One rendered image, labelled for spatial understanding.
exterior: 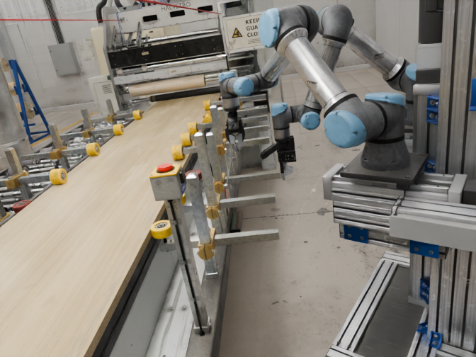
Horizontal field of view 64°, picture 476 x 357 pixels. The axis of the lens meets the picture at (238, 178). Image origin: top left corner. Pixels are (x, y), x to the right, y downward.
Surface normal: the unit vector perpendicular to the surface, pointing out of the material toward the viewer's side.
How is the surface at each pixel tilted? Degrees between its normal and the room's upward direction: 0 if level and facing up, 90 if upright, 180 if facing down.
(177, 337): 0
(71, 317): 0
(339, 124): 95
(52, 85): 90
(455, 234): 90
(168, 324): 0
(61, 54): 90
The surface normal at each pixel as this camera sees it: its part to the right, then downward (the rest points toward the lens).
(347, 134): -0.78, 0.41
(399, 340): -0.15, -0.92
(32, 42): -0.10, 0.39
